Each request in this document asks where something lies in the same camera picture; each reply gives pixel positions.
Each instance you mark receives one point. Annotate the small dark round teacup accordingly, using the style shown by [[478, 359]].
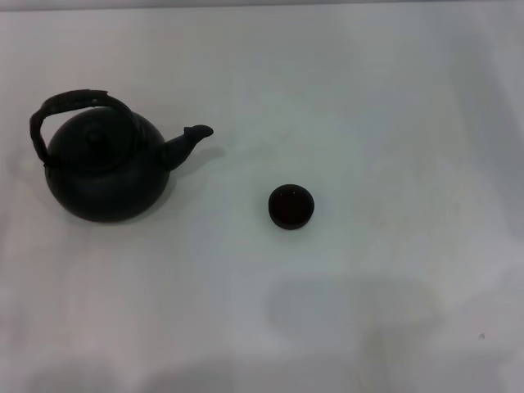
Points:
[[291, 206]]

